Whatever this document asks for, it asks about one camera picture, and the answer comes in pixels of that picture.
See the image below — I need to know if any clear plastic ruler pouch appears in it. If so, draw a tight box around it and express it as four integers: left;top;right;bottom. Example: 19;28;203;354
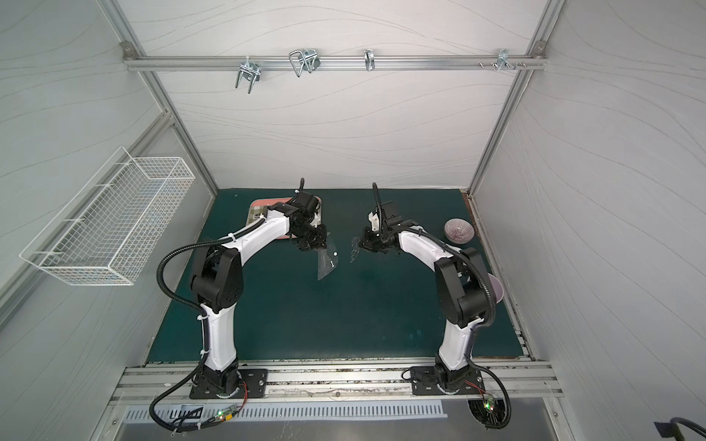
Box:
317;234;339;281

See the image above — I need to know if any clear plastic protractor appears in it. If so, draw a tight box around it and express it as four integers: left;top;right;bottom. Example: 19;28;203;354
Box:
350;236;360;263

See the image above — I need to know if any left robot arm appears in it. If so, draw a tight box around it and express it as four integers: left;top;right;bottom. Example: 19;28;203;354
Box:
190;189;327;398

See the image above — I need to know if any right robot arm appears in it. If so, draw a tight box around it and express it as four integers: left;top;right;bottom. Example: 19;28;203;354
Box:
360;201;498;393

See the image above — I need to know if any pink plastic tray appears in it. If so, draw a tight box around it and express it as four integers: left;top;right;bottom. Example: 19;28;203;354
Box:
249;200;295;244

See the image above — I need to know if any purple patterned bowl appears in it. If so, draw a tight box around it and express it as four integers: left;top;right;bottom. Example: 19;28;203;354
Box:
444;218;475;244

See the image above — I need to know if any lilac plain bowl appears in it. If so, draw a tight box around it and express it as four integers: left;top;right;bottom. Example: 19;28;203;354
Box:
488;274;505;303

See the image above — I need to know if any metal u-bolt clamp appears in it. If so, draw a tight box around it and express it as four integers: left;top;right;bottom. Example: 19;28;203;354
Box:
288;49;321;77

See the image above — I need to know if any small metal clamp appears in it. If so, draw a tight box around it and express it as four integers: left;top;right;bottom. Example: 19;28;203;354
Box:
363;49;375;72

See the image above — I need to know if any metal hook clamp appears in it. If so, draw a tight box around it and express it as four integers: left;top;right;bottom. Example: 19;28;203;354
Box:
235;59;261;94

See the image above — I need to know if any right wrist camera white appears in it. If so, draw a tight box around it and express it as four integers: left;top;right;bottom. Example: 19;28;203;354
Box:
368;211;381;233

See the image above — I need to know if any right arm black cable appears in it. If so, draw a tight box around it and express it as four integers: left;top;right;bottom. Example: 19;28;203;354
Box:
371;182;512;430

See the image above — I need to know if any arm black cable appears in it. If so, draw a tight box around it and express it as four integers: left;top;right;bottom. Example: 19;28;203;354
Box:
148;177;305;433
371;182;512;430

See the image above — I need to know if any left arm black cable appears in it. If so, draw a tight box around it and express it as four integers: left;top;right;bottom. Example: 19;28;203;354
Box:
148;177;305;433

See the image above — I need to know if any white wire basket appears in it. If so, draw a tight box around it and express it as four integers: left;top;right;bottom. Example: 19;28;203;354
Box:
19;147;195;287

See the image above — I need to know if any metal bracket with bolts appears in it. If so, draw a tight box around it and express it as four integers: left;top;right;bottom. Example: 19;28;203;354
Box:
478;50;527;72

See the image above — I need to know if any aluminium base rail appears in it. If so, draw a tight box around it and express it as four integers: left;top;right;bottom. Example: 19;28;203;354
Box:
110;358;564;405

